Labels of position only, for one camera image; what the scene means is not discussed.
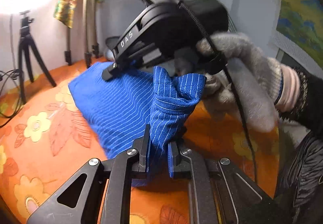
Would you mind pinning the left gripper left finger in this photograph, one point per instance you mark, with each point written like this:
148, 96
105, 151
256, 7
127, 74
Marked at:
144, 150

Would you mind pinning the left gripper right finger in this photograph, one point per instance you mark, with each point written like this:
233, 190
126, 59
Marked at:
174, 160

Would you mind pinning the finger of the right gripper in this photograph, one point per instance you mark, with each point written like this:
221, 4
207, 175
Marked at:
114, 70

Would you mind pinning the blue striped pants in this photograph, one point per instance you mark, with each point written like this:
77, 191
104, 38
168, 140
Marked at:
119, 110

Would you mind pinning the dark sleeved right forearm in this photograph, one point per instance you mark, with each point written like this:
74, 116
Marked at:
301, 99

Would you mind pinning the grey gloved right hand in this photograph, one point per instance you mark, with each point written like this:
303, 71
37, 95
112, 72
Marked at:
256, 78

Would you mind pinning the small black tripod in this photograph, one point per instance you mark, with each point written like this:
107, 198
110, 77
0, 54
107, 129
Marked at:
27, 42

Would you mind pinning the orange floral bedsheet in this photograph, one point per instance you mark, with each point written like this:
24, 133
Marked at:
49, 140

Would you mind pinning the landscape wall picture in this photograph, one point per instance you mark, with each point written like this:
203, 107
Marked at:
299, 33

